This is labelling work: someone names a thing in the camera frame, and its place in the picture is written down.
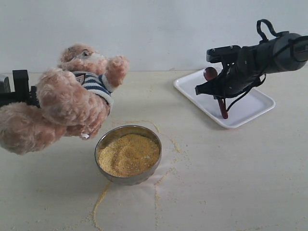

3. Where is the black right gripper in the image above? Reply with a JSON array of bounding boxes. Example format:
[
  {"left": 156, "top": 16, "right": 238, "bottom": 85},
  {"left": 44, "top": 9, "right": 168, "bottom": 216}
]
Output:
[{"left": 195, "top": 45, "right": 267, "bottom": 98}]

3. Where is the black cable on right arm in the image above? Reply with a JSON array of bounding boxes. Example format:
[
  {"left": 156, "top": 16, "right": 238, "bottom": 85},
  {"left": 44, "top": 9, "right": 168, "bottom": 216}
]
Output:
[{"left": 226, "top": 19, "right": 301, "bottom": 114}]

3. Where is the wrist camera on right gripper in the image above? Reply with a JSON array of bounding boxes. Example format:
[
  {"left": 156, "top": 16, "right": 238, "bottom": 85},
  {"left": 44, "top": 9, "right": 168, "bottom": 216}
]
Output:
[{"left": 206, "top": 45, "right": 241, "bottom": 64}]

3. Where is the teddy bear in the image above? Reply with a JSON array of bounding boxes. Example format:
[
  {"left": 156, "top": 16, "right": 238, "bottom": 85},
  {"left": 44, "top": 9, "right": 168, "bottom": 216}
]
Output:
[{"left": 0, "top": 44, "right": 128, "bottom": 154}]

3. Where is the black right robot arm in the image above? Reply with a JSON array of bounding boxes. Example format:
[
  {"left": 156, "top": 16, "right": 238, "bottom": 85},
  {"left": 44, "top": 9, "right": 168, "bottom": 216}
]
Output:
[{"left": 195, "top": 33, "right": 308, "bottom": 99}]

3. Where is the steel bowl of millet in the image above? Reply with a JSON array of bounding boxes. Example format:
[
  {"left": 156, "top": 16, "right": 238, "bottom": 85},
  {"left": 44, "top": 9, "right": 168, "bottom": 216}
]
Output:
[{"left": 94, "top": 125, "right": 162, "bottom": 186}]

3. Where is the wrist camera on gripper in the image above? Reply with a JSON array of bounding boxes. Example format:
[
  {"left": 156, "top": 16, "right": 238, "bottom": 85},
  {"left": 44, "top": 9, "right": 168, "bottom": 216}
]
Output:
[
  {"left": 206, "top": 45, "right": 241, "bottom": 64},
  {"left": 0, "top": 69, "right": 29, "bottom": 94}
]

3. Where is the white rectangular plastic tray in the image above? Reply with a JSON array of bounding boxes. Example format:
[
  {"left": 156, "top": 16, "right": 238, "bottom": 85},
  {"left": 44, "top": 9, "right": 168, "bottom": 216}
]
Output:
[{"left": 173, "top": 69, "right": 275, "bottom": 129}]

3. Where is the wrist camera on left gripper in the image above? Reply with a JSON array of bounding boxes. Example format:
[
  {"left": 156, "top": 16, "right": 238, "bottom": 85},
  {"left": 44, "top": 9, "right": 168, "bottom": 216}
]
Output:
[{"left": 0, "top": 69, "right": 29, "bottom": 94}]

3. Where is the dark red wooden spoon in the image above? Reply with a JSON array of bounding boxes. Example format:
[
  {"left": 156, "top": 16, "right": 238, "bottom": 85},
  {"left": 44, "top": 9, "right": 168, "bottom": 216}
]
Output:
[{"left": 204, "top": 67, "right": 229, "bottom": 119}]

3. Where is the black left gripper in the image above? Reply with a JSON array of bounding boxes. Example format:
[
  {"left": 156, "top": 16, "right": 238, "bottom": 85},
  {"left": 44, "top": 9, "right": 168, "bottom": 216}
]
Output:
[{"left": 0, "top": 86, "right": 40, "bottom": 107}]

